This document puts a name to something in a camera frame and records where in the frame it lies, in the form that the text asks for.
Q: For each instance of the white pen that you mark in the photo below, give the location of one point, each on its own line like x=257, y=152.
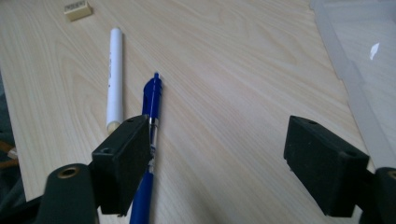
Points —
x=115, y=77

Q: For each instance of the blue ballpoint pen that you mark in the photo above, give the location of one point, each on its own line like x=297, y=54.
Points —
x=152, y=96

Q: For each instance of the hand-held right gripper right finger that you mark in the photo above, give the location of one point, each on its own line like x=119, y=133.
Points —
x=323, y=168

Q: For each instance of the cream eraser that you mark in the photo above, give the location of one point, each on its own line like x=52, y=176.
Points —
x=77, y=10

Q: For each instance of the translucent plastic storage box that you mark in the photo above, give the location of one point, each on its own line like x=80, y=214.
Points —
x=373, y=81

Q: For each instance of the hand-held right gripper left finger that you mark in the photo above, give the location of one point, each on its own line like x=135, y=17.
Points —
x=124, y=165

